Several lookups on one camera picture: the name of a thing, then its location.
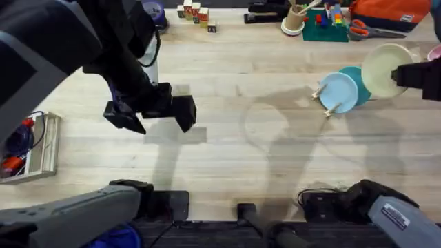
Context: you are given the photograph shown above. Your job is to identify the left wrist upright flat plate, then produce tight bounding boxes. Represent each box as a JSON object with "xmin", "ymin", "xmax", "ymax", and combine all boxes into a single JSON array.
[{"xmin": 138, "ymin": 34, "xmax": 160, "ymax": 86}]

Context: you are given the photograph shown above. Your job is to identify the green board with toy blocks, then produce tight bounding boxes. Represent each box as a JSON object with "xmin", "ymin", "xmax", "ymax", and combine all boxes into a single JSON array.
[{"xmin": 302, "ymin": 2, "xmax": 351, "ymax": 43}]

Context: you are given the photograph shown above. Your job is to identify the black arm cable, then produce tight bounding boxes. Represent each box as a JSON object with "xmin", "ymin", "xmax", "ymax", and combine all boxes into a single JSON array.
[
  {"xmin": 137, "ymin": 29, "xmax": 162, "ymax": 68},
  {"xmin": 296, "ymin": 187, "xmax": 342, "ymax": 208}
]

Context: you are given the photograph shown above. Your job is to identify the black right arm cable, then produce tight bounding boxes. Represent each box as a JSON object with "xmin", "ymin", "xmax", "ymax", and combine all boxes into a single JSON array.
[{"xmin": 296, "ymin": 187, "xmax": 342, "ymax": 208}]

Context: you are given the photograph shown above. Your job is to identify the black stapler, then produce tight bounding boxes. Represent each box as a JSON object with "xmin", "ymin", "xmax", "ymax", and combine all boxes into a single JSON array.
[{"xmin": 243, "ymin": 1, "xmax": 291, "ymax": 25}]

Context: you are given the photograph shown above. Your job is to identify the pink plate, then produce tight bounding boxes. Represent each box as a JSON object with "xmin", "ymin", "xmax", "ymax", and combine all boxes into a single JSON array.
[{"xmin": 427, "ymin": 43, "xmax": 441, "ymax": 62}]

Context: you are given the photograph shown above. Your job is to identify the paper cup with wooden utensils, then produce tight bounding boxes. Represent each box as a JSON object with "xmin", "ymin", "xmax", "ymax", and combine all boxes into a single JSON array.
[{"xmin": 280, "ymin": 0, "xmax": 324, "ymax": 37}]

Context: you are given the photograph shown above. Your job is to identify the wooden toy blocks row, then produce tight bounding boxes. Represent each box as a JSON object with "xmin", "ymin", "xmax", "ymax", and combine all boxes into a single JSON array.
[{"xmin": 176, "ymin": 0, "xmax": 219, "ymax": 34}]

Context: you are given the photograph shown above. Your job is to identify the purple round container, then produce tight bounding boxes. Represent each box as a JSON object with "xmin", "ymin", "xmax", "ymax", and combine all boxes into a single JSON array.
[{"xmin": 141, "ymin": 0, "xmax": 170, "ymax": 34}]

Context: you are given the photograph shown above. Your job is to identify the blue bag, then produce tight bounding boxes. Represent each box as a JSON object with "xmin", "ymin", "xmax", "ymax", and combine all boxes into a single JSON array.
[{"xmin": 84, "ymin": 223, "xmax": 143, "ymax": 248}]

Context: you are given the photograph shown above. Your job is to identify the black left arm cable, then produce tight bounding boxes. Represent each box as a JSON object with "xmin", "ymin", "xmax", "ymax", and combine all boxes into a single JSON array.
[{"xmin": 137, "ymin": 29, "xmax": 162, "ymax": 68}]

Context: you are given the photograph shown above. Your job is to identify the black rail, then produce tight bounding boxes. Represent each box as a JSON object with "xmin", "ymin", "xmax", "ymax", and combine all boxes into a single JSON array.
[{"xmin": 132, "ymin": 219, "xmax": 441, "ymax": 248}]

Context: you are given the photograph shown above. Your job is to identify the teal plate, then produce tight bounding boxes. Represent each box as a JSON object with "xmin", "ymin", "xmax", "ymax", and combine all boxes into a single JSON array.
[{"xmin": 337, "ymin": 65, "xmax": 373, "ymax": 107}]

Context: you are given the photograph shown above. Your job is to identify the light blue plate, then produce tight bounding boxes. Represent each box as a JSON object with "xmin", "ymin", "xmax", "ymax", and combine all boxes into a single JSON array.
[{"xmin": 318, "ymin": 72, "xmax": 360, "ymax": 114}]

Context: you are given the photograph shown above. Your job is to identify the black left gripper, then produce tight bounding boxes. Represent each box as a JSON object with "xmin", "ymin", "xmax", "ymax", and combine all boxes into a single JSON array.
[{"xmin": 82, "ymin": 51, "xmax": 198, "ymax": 136}]

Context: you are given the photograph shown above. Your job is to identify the cream plate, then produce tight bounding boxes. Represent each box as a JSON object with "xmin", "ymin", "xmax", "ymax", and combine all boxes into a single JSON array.
[{"xmin": 360, "ymin": 43, "xmax": 418, "ymax": 99}]

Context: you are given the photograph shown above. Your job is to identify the wooden box with tools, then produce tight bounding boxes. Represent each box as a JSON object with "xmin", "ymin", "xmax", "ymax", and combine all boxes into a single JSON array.
[{"xmin": 0, "ymin": 110, "xmax": 62, "ymax": 185}]

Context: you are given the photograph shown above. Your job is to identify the orange handled scissors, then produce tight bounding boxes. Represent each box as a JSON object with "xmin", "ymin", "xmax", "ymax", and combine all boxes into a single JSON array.
[{"xmin": 347, "ymin": 19, "xmax": 408, "ymax": 43}]

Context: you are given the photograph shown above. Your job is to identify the black stand pole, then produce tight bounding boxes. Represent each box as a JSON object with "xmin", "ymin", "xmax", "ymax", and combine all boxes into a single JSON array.
[{"xmin": 236, "ymin": 203, "xmax": 313, "ymax": 248}]

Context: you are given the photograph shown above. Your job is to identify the orange and black bag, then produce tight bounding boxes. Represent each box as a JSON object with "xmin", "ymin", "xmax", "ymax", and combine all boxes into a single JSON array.
[{"xmin": 349, "ymin": 0, "xmax": 432, "ymax": 34}]

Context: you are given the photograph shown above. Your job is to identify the small wooden peg rack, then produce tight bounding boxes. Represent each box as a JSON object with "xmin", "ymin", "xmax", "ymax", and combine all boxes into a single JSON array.
[{"xmin": 311, "ymin": 83, "xmax": 342, "ymax": 118}]

